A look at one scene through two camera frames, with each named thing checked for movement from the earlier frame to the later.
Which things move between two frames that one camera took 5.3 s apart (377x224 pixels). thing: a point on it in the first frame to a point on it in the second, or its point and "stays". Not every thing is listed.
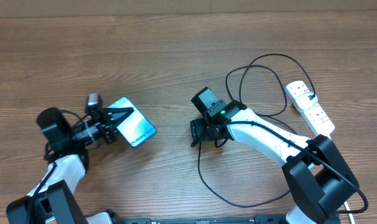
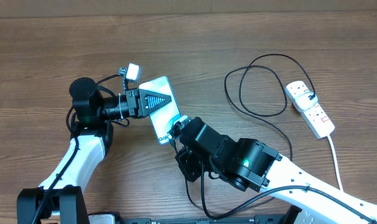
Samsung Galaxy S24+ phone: (135, 128) to (163, 119)
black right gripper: (201, 135) to (192, 172)
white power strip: (317, 120) stays
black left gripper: (111, 118) to (139, 108)
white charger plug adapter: (306, 100) stays
